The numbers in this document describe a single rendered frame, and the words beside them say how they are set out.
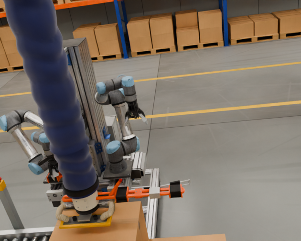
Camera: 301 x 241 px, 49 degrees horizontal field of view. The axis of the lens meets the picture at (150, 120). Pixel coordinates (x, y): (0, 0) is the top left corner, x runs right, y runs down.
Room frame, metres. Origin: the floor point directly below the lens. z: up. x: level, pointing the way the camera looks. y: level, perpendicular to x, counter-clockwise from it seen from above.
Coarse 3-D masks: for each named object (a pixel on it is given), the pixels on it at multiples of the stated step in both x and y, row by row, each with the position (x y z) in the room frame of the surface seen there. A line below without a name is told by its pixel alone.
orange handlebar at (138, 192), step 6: (60, 174) 2.03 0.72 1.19; (102, 192) 1.74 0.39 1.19; (108, 192) 1.73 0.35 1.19; (114, 192) 1.72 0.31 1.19; (132, 192) 1.70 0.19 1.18; (138, 192) 1.68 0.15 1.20; (144, 192) 1.69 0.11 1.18; (162, 192) 1.64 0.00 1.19; (168, 192) 1.64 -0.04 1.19; (66, 198) 1.74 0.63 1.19; (96, 198) 1.69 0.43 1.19; (102, 198) 1.69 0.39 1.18; (108, 198) 1.68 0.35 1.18; (114, 198) 1.68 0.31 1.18
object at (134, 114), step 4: (136, 100) 1.95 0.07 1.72; (128, 104) 1.92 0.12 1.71; (132, 104) 1.91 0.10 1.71; (128, 108) 1.98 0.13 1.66; (132, 108) 1.94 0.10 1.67; (136, 108) 1.96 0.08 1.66; (128, 112) 1.92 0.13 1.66; (132, 112) 1.93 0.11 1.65; (136, 112) 1.92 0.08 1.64; (128, 116) 1.94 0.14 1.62; (132, 116) 1.93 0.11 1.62; (136, 116) 1.91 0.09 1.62
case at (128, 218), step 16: (128, 208) 1.82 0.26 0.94; (112, 224) 1.69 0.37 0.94; (128, 224) 1.67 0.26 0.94; (144, 224) 1.84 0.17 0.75; (64, 240) 1.62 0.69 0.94; (80, 240) 1.60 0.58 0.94; (96, 240) 1.58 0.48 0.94; (112, 240) 1.55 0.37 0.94; (128, 240) 1.53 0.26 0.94; (144, 240) 1.74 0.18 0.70
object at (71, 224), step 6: (72, 216) 1.69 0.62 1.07; (78, 216) 1.68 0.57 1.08; (96, 216) 1.62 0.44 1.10; (66, 222) 1.64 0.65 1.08; (72, 222) 1.63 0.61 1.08; (78, 222) 1.62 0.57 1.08; (84, 222) 1.61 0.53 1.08; (90, 222) 1.60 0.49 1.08; (96, 222) 1.59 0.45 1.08; (102, 222) 1.59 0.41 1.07; (108, 222) 1.58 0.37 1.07; (60, 228) 1.61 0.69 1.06; (66, 228) 1.61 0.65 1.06
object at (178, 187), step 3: (171, 186) 1.67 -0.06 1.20; (174, 186) 1.66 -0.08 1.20; (177, 186) 1.66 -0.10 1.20; (180, 186) 1.66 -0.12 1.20; (171, 189) 1.64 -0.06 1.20; (174, 189) 1.64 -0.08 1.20; (177, 189) 1.63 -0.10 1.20; (180, 189) 1.63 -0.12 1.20; (171, 192) 1.62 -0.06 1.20; (174, 192) 1.62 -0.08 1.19; (177, 192) 1.62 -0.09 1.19; (180, 192) 1.62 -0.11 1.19; (171, 195) 1.63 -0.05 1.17; (174, 195) 1.62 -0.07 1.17; (177, 195) 1.62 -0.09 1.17; (180, 195) 1.62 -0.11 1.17
